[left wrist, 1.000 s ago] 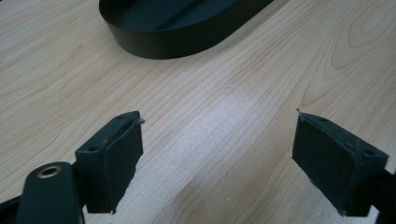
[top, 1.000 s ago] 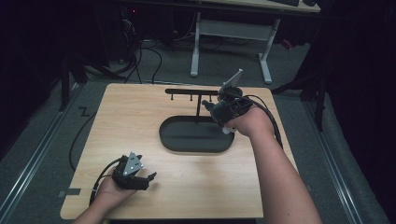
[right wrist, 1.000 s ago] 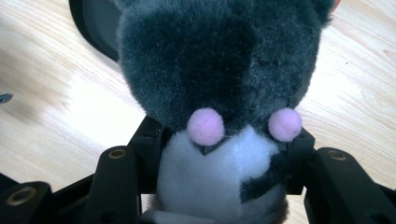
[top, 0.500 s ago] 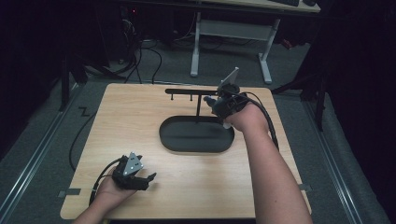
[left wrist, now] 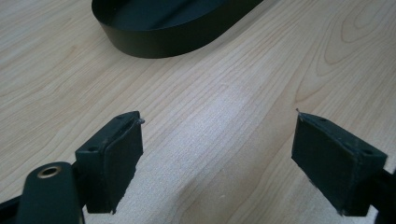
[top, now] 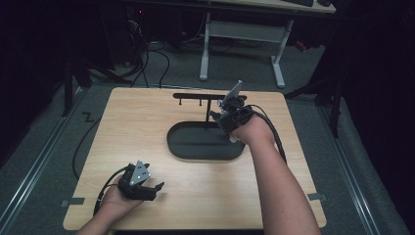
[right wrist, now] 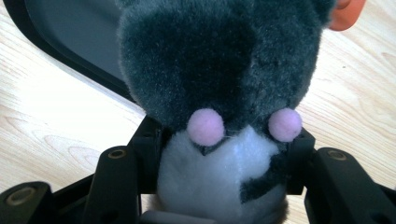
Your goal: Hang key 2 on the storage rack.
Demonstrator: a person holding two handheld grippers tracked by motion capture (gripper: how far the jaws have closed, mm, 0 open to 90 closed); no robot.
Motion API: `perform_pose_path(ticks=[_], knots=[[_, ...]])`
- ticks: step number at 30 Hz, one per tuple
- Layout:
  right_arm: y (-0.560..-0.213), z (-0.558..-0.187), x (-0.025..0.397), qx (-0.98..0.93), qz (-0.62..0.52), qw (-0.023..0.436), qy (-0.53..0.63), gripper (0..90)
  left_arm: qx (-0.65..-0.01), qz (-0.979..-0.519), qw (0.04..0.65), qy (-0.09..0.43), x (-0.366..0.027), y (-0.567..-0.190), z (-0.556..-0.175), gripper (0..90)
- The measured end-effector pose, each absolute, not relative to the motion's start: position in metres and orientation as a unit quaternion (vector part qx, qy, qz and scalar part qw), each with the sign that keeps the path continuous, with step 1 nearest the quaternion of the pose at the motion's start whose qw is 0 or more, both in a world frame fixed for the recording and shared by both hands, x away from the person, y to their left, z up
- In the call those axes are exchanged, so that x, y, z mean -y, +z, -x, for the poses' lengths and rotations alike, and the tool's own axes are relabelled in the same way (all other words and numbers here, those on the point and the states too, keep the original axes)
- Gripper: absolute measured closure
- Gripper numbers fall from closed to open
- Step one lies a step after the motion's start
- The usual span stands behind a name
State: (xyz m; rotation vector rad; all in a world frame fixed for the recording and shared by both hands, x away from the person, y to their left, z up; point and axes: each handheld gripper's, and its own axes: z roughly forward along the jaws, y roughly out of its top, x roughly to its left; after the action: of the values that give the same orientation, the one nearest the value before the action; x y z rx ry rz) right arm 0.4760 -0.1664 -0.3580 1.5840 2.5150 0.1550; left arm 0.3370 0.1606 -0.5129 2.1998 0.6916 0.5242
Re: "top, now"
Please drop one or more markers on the black key rack with tray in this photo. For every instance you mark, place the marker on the black key rack with tray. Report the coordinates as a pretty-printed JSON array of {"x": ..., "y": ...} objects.
[{"x": 195, "y": 143}]

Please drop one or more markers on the black keyboard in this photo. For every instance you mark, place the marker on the black keyboard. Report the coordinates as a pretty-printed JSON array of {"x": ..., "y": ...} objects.
[{"x": 298, "y": 2}]

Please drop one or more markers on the person's right hand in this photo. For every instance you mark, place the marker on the person's right hand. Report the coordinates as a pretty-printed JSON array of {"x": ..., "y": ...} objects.
[{"x": 256, "y": 132}]

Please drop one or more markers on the metal floor rail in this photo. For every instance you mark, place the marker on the metal floor rail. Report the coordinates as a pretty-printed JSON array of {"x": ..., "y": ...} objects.
[
  {"x": 352, "y": 173},
  {"x": 32, "y": 169}
]

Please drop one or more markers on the person's left hand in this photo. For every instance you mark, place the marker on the person's left hand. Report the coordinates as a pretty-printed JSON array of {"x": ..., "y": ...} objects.
[{"x": 117, "y": 204}]

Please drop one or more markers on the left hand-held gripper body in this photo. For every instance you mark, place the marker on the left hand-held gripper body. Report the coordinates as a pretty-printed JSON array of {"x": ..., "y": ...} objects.
[{"x": 135, "y": 189}]

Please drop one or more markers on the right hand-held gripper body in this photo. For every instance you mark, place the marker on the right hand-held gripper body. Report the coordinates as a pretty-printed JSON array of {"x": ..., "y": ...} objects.
[{"x": 235, "y": 116}]

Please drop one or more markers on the dark computer tower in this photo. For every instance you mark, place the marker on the dark computer tower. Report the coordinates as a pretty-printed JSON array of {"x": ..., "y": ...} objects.
[{"x": 137, "y": 29}]

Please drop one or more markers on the black metal stand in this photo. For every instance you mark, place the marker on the black metal stand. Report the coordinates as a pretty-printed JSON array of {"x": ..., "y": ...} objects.
[
  {"x": 68, "y": 88},
  {"x": 334, "y": 107}
]

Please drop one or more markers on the grey tape piece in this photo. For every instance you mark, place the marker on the grey tape piece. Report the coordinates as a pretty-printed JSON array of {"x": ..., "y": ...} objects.
[
  {"x": 73, "y": 201},
  {"x": 316, "y": 197}
]

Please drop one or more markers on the desk with white legs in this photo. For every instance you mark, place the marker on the desk with white legs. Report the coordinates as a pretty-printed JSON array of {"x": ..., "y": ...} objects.
[{"x": 244, "y": 31}]

